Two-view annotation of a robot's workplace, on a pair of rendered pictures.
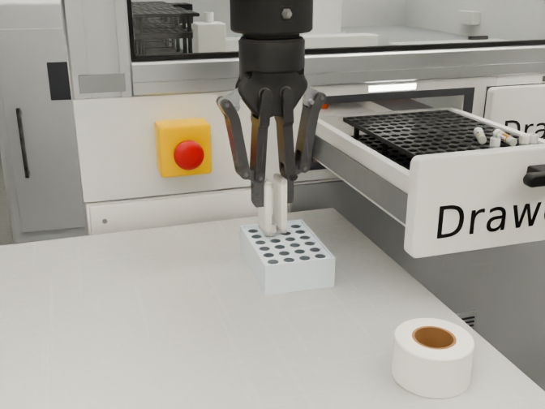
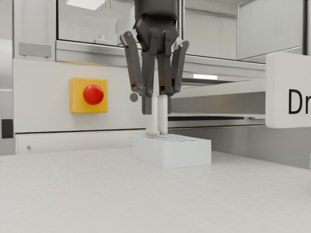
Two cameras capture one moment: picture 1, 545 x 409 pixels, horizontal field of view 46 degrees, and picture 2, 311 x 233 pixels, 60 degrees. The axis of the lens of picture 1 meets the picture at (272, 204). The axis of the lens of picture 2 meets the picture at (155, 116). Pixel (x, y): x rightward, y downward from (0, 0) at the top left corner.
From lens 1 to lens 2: 0.40 m
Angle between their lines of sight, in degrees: 22
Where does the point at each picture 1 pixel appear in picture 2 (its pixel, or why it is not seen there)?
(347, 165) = (195, 102)
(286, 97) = (167, 36)
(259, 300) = (160, 171)
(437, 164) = (285, 56)
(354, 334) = (253, 181)
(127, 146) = (49, 94)
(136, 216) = (52, 144)
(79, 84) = (19, 48)
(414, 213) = (274, 92)
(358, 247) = not seen: hidden behind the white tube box
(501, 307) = not seen: hidden behind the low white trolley
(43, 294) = not seen: outside the picture
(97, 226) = (22, 150)
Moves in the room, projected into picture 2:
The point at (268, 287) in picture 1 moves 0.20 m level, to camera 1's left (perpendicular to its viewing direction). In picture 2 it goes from (165, 162) to (13, 168)
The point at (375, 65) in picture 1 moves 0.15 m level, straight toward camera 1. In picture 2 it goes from (196, 62) to (209, 50)
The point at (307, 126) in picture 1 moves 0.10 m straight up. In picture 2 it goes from (179, 60) to (179, 4)
